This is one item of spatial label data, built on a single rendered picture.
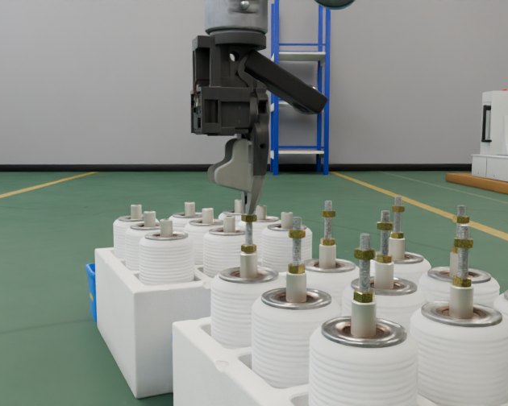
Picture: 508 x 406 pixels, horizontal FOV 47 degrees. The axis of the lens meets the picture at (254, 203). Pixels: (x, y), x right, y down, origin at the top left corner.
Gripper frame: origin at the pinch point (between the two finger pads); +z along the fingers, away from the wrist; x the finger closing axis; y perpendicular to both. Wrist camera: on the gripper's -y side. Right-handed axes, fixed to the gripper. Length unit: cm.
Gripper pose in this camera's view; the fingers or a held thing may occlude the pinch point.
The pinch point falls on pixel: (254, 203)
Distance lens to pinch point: 71.8
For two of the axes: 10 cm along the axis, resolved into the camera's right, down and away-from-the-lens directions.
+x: 2.8, 1.1, -9.5
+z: 0.0, 9.9, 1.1
